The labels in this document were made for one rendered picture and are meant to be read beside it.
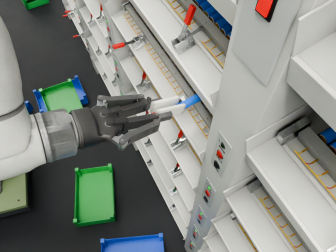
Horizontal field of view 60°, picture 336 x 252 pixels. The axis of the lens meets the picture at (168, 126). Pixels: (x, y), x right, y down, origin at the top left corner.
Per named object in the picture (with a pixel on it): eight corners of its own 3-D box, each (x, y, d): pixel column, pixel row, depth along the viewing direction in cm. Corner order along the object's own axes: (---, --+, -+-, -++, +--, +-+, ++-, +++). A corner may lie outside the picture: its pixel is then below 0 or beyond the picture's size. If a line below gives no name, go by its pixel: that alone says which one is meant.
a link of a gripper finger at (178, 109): (156, 109, 60) (157, 111, 60) (184, 102, 63) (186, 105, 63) (153, 118, 62) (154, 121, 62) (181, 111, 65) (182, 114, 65)
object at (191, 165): (198, 196, 88) (189, 185, 76) (123, 67, 118) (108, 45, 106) (255, 162, 88) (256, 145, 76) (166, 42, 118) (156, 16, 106)
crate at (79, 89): (44, 119, 188) (39, 112, 181) (37, 97, 198) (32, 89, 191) (88, 102, 195) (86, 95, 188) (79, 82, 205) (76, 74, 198)
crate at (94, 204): (116, 221, 152) (113, 216, 145) (76, 227, 150) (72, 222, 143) (113, 169, 168) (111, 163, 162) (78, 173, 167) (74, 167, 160)
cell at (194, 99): (199, 95, 67) (174, 108, 66) (198, 90, 65) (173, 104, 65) (203, 101, 66) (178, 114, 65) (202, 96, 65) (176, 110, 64)
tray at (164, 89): (205, 167, 71) (199, 154, 63) (115, 26, 101) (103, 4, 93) (275, 125, 72) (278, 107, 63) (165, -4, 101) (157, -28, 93)
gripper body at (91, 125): (79, 135, 49) (130, 123, 53) (65, 100, 53) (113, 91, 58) (80, 160, 55) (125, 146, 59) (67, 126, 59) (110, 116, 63)
